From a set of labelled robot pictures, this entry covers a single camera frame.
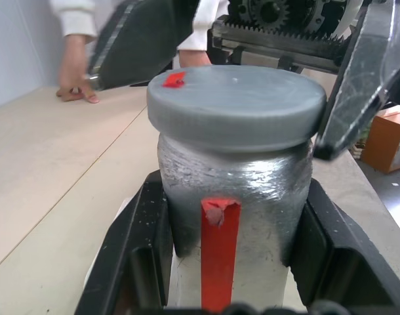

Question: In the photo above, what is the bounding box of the red tape strip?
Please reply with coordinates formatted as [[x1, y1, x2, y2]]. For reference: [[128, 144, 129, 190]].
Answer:
[[199, 196, 242, 312]]

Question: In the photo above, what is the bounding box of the small red tape piece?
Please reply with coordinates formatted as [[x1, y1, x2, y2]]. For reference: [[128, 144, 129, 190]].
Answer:
[[161, 72, 187, 89]]

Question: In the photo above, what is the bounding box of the person's bare hand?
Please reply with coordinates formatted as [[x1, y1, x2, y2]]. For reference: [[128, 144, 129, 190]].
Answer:
[[55, 32, 101, 104]]

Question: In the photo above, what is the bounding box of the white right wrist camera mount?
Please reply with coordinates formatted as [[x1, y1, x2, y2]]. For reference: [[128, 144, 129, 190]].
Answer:
[[330, 0, 367, 37]]

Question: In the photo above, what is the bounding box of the orange-brown cabinet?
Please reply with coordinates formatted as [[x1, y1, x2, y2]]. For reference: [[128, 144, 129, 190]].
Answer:
[[360, 104, 400, 175]]

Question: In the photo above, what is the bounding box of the grey screw lid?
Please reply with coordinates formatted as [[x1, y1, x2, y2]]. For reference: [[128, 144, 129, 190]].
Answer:
[[146, 64, 328, 154]]

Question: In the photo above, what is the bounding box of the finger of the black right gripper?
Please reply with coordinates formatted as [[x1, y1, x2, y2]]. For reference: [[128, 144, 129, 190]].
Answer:
[[313, 0, 400, 161], [87, 0, 201, 92]]

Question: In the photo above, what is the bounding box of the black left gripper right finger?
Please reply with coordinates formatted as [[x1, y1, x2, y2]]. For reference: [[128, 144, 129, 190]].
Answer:
[[281, 179, 400, 315]]

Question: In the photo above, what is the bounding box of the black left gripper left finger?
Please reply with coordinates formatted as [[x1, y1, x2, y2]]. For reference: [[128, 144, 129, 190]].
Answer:
[[74, 178, 173, 315]]

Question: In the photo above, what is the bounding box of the grey plastic jar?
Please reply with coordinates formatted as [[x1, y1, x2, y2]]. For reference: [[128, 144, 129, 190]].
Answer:
[[157, 131, 315, 312]]

